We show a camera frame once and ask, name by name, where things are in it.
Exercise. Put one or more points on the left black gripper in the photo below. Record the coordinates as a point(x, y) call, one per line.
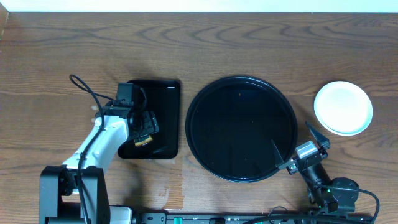
point(147, 125)

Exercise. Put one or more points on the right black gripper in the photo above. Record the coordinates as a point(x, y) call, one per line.
point(293, 165)

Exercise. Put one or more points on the yellow green sponge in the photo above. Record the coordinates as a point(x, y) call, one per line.
point(142, 141)

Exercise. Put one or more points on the light blue plate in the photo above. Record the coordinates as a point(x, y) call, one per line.
point(343, 108)

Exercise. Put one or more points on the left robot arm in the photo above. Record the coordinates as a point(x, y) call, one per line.
point(75, 191)

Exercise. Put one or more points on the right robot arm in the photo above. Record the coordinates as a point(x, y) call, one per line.
point(334, 197)

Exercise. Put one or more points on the black rectangular tray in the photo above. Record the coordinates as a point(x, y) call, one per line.
point(163, 98)

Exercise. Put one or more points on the black round tray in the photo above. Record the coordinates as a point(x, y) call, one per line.
point(230, 124)

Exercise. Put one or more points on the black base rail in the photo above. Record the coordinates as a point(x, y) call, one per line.
point(163, 218)

